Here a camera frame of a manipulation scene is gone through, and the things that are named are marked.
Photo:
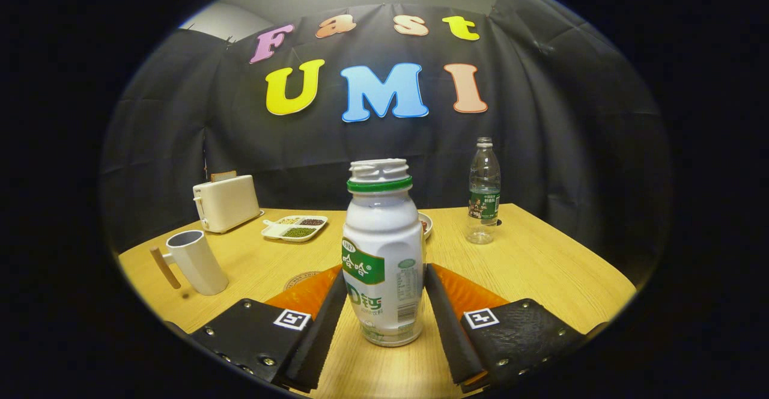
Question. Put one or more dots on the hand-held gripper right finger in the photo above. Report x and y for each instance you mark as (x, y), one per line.
(447, 333)

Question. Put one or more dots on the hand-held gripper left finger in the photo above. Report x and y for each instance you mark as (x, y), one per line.
(318, 339)

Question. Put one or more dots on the round cork coaster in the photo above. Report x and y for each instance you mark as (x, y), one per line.
(297, 279)

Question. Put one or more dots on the white juice bottle green label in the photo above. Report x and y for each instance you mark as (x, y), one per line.
(384, 249)

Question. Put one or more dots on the clear plastic water bottle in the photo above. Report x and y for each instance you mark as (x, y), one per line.
(483, 207)

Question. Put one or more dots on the white round plate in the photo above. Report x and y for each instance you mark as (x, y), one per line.
(428, 231)

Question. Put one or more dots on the wooden table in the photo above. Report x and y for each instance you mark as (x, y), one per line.
(528, 267)

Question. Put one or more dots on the white divided bean dish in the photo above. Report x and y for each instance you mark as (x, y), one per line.
(294, 229)

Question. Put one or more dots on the cream toaster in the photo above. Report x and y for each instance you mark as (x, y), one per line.
(228, 204)

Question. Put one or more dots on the bread slice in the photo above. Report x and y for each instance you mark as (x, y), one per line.
(223, 175)

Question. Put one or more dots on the black backdrop cloth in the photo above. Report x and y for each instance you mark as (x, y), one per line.
(541, 146)

